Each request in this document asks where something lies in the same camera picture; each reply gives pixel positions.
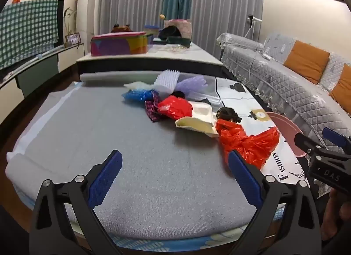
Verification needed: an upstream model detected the large red plastic bag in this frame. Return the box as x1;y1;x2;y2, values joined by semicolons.
215;120;280;170

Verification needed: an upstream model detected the cream white bag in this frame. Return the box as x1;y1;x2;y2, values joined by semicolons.
175;101;220;137

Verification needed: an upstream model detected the orange cushion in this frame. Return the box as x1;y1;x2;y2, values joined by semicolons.
283;40;330;85
329;64;351;107

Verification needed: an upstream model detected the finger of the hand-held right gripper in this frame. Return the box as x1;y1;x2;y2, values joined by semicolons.
322;127;350;150
294;132;328;159

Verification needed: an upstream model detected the white printed tablecloth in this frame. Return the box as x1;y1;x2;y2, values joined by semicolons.
215;77;312;188

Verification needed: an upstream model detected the clear plastic film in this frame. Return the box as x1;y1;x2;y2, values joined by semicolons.
189;79;221;106

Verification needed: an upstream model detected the white floor stand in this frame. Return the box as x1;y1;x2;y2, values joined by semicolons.
244;14;262;41

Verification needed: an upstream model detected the white standing air conditioner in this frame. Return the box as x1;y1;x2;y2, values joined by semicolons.
87;0;101;37

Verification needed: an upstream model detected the pink plastic bin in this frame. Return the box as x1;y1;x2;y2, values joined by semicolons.
265;111;312;158

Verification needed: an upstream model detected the pale plastic bag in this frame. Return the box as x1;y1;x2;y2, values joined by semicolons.
123;81;155;91

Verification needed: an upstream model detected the blue plastic bag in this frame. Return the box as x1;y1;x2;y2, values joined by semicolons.
121;90;154;102

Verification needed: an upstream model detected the photo frame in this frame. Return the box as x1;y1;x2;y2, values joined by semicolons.
65;32;82;47

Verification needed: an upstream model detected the colourful storage box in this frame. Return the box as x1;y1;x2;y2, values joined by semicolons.
90;31;149;56

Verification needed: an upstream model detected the black bag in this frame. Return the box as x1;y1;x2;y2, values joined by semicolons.
158;27;181;39

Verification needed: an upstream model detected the pile of clear wrappers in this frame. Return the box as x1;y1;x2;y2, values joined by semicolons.
152;44;190;54

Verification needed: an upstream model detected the pink bag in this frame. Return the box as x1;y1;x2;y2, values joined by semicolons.
164;18;192;46

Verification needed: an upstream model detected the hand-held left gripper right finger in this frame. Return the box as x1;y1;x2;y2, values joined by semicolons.
227;149;322;255

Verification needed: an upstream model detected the grey felt mat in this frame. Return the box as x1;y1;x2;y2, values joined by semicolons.
5;71;264;237

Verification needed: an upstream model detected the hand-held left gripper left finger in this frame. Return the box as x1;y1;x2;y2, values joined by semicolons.
29;149;124;255

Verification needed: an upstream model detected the green checked cloth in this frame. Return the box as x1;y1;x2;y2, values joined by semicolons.
0;0;59;69

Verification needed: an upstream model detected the purple foam net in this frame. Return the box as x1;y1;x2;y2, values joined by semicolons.
174;76;207;97

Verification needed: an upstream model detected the brown round object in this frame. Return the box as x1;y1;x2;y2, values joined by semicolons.
111;23;131;33

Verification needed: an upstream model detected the television stand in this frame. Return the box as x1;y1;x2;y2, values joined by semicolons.
0;42;85;124

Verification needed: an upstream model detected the white foam net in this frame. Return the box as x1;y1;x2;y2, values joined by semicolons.
153;70;181;92

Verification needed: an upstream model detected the grey quilted sofa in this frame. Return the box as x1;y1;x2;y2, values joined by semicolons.
217;32;351;198

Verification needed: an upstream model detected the maroon patterned wrapper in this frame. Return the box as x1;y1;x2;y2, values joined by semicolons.
144;92;168;122

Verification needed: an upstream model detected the white top coffee table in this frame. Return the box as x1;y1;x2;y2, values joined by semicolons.
76;41;224;78

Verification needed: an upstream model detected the dark brown wrapper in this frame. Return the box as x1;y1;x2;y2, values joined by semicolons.
217;107;242;124

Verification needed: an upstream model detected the person's right hand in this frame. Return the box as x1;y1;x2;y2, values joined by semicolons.
321;189;351;242

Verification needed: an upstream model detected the thin potted plant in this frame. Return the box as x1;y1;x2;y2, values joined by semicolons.
64;7;78;34

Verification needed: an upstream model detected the grey curtain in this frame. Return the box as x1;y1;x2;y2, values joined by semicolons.
189;0;265;52
98;0;168;34

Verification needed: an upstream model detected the dark green basin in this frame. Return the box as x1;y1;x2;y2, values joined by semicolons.
167;36;192;48

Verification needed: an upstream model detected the small red plastic bag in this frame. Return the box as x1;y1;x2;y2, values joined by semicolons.
157;95;193;120

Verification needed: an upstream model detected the black television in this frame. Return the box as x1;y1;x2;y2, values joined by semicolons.
0;0;65;80

